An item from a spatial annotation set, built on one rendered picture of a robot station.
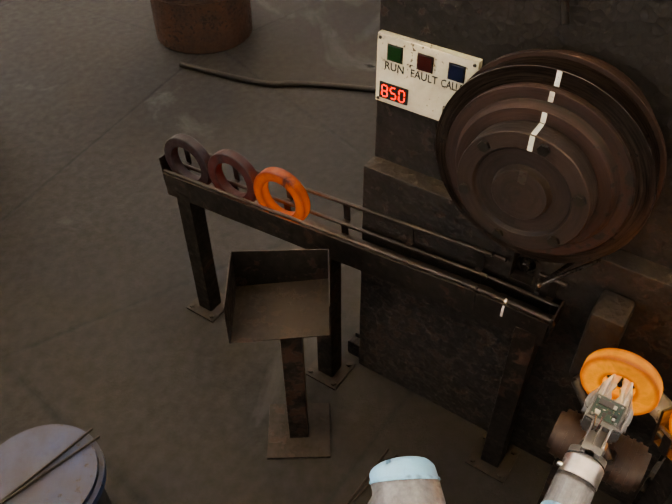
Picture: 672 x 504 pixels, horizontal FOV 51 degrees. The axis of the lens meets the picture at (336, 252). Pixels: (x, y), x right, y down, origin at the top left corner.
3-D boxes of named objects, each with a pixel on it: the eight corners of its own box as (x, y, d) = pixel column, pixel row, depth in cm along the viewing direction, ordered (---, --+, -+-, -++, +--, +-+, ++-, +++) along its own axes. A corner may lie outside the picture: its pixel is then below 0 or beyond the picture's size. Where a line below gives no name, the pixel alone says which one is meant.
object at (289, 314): (253, 404, 237) (229, 250, 187) (332, 402, 237) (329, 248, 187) (249, 459, 222) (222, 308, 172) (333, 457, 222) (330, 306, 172)
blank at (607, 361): (590, 336, 143) (585, 347, 141) (671, 365, 136) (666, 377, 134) (580, 386, 153) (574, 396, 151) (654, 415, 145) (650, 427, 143)
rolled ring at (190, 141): (200, 145, 211) (207, 140, 213) (157, 132, 220) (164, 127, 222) (214, 195, 223) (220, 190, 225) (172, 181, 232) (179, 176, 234)
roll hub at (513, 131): (459, 209, 159) (475, 101, 140) (579, 256, 148) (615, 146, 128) (447, 222, 156) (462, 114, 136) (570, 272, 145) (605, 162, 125)
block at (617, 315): (581, 348, 183) (605, 284, 166) (611, 361, 179) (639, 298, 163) (566, 376, 176) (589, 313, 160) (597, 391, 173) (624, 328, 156)
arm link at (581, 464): (592, 496, 133) (551, 473, 136) (602, 474, 134) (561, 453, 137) (599, 486, 126) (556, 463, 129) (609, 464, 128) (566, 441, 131)
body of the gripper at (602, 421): (635, 407, 131) (610, 463, 127) (625, 421, 138) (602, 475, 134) (595, 388, 134) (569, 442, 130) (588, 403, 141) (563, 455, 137)
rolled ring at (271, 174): (244, 171, 205) (251, 165, 207) (266, 223, 215) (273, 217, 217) (291, 173, 194) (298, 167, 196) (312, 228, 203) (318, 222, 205)
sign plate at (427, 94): (379, 95, 178) (381, 28, 165) (472, 127, 167) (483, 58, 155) (374, 99, 177) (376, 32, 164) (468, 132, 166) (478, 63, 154)
